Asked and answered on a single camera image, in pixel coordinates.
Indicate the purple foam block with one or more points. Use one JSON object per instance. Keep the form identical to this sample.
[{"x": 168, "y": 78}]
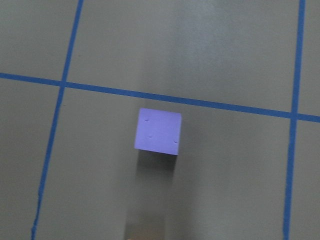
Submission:
[{"x": 158, "y": 131}]

